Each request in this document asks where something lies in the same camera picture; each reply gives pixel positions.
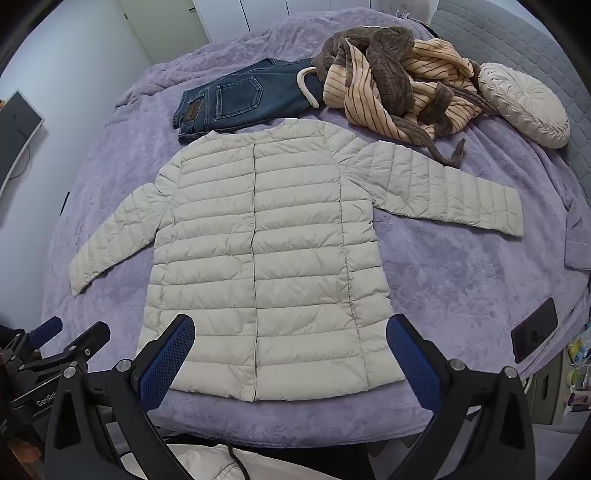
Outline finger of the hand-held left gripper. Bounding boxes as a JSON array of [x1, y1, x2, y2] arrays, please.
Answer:
[[4, 316, 64, 370], [18, 320, 112, 385]]

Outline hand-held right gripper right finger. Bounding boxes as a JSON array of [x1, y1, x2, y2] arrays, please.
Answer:
[[385, 314, 536, 480]]

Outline person's white padded jacket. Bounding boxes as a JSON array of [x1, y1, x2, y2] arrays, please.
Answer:
[[166, 442, 370, 480]]

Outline black monitor cable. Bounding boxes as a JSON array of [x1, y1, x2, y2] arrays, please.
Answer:
[[15, 142, 32, 180]]

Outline dark smartphone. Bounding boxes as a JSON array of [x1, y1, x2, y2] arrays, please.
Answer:
[[510, 296, 559, 364]]

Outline curved white-framed monitor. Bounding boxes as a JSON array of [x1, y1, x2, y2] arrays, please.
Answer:
[[0, 89, 45, 197]]

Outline blue jeans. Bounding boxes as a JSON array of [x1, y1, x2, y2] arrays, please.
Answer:
[[173, 58, 324, 145]]

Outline round cream pleated pillow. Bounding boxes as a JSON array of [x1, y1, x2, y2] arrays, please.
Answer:
[[475, 62, 571, 149]]

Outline cream puffer jacket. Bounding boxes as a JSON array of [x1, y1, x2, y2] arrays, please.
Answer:
[[68, 117, 525, 403]]

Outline purple embossed blanket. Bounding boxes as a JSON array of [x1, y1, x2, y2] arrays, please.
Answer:
[[41, 9, 591, 455]]

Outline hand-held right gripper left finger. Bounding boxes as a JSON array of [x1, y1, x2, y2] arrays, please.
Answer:
[[44, 314, 195, 480]]

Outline colourful small containers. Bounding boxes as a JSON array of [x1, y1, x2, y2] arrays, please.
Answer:
[[561, 320, 591, 416]]

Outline black cord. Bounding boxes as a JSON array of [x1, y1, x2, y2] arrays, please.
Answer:
[[225, 444, 251, 480]]

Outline white wardrobe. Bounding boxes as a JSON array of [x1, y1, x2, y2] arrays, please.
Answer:
[[106, 0, 305, 65]]

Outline brown striped fleece robe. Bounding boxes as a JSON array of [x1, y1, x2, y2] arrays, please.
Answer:
[[295, 25, 499, 168]]

